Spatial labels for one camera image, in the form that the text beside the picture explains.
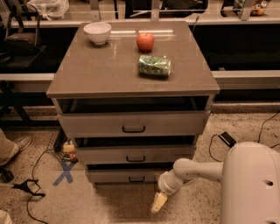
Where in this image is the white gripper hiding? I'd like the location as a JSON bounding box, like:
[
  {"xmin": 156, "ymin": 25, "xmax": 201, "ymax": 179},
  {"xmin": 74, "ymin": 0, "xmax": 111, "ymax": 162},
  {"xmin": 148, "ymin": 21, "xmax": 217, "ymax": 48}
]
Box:
[{"xmin": 151, "ymin": 171, "xmax": 184, "ymax": 213}]

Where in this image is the grey top drawer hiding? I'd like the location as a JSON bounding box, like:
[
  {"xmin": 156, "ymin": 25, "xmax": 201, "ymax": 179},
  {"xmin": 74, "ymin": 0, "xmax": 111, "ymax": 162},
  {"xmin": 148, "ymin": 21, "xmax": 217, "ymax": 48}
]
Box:
[{"xmin": 58, "ymin": 111, "xmax": 210, "ymax": 137}]

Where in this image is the grey bottom drawer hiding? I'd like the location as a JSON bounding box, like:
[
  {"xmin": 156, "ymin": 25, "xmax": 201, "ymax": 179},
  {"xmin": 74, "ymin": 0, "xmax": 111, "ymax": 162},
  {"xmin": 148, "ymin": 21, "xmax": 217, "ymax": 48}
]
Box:
[{"xmin": 86, "ymin": 168, "xmax": 169, "ymax": 185}]

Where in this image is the black power adapter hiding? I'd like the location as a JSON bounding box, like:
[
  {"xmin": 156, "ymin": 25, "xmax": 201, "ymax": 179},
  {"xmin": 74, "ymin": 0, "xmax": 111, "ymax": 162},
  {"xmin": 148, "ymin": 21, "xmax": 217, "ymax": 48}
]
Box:
[{"xmin": 219, "ymin": 132, "xmax": 236, "ymax": 148}]

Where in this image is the white plastic bag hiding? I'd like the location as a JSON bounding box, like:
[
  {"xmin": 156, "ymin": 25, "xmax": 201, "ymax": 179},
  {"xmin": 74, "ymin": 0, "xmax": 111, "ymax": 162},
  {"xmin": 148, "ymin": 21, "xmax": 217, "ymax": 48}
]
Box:
[{"xmin": 27, "ymin": 0, "xmax": 69, "ymax": 20}]

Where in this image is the grey middle drawer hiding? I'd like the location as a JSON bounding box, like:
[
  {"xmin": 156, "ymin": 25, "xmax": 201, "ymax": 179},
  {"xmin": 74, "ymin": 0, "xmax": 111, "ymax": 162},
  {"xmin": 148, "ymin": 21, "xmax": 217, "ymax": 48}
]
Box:
[{"xmin": 75, "ymin": 144, "xmax": 196, "ymax": 165}]

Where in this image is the beige shoe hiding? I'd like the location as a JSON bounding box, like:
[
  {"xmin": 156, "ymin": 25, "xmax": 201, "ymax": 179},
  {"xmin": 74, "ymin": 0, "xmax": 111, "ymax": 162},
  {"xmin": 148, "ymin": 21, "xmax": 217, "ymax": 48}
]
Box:
[{"xmin": 12, "ymin": 136, "xmax": 32, "ymax": 156}]

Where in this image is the red apple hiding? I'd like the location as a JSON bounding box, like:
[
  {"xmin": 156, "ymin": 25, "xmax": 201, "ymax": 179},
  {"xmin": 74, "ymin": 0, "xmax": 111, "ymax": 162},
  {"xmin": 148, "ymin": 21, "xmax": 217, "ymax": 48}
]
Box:
[{"xmin": 136, "ymin": 32, "xmax": 154, "ymax": 52}]

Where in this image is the grey drawer cabinet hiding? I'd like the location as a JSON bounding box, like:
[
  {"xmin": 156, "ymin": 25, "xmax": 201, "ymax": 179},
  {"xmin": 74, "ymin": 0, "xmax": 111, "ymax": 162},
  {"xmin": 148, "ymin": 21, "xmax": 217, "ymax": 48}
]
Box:
[{"xmin": 47, "ymin": 21, "xmax": 220, "ymax": 171}]

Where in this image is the blue tape cross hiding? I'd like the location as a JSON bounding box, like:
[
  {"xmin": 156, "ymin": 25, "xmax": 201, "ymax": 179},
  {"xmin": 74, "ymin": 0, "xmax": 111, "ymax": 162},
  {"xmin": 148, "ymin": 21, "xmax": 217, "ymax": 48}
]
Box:
[{"xmin": 53, "ymin": 161, "xmax": 75, "ymax": 186}]

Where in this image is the small yellow jar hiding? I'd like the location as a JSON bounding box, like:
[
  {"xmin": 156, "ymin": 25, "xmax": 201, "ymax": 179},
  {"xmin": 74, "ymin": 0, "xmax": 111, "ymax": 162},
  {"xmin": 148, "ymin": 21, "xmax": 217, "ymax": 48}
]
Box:
[{"xmin": 62, "ymin": 143, "xmax": 74, "ymax": 153}]

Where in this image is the black grabber tool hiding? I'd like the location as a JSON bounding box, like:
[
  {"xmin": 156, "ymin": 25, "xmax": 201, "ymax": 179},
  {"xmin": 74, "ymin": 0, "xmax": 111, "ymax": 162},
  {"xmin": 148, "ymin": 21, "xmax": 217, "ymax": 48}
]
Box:
[{"xmin": 12, "ymin": 178, "xmax": 46, "ymax": 197}]

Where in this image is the black chair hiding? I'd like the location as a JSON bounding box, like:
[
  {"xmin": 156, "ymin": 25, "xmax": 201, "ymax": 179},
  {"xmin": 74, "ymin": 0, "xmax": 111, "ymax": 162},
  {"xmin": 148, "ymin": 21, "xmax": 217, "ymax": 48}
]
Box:
[{"xmin": 0, "ymin": 5, "xmax": 44, "ymax": 69}]

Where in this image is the white ceramic bowl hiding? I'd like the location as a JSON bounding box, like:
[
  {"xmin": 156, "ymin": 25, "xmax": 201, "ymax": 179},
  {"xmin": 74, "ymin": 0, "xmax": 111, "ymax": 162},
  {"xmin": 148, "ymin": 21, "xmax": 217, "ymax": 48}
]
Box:
[{"xmin": 83, "ymin": 22, "xmax": 111, "ymax": 45}]

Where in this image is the khaki trouser leg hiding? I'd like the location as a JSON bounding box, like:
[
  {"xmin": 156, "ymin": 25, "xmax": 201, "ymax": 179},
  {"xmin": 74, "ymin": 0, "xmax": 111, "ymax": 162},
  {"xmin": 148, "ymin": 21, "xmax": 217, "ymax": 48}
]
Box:
[{"xmin": 0, "ymin": 130, "xmax": 19, "ymax": 165}]

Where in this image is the black floor cable left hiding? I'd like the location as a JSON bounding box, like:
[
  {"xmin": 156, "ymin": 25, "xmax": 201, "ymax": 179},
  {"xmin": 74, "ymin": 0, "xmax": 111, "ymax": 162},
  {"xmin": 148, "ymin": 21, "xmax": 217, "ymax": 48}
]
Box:
[{"xmin": 25, "ymin": 148, "xmax": 51, "ymax": 224}]

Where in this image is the black floor cable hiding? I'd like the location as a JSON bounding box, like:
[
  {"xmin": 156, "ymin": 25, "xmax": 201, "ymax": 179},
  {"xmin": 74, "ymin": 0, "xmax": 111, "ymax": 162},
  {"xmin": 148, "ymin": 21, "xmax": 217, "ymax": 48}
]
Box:
[
  {"xmin": 208, "ymin": 110, "xmax": 280, "ymax": 163},
  {"xmin": 25, "ymin": 148, "xmax": 51, "ymax": 224}
]

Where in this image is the black floor cable right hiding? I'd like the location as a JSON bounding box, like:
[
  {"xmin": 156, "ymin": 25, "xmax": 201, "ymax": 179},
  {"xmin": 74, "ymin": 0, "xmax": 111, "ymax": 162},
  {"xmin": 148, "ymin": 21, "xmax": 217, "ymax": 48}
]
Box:
[{"xmin": 208, "ymin": 110, "xmax": 280, "ymax": 163}]

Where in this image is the grey drawer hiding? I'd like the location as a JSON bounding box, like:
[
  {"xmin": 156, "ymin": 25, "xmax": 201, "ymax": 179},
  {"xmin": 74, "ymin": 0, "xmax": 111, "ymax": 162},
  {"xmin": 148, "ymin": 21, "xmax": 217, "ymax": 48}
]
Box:
[
  {"xmin": 86, "ymin": 168, "xmax": 169, "ymax": 185},
  {"xmin": 58, "ymin": 111, "xmax": 210, "ymax": 137},
  {"xmin": 75, "ymin": 144, "xmax": 196, "ymax": 165}
]

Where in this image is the green soda can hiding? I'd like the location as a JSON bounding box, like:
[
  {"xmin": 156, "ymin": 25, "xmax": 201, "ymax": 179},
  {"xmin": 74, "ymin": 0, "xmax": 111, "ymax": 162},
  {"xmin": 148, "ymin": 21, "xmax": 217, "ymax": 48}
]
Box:
[{"xmin": 138, "ymin": 55, "xmax": 171, "ymax": 77}]

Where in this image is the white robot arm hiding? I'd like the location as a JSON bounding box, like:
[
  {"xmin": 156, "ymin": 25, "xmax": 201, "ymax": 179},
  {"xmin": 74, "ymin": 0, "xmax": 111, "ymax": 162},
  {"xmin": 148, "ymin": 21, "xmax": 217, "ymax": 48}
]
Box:
[{"xmin": 151, "ymin": 142, "xmax": 280, "ymax": 224}]

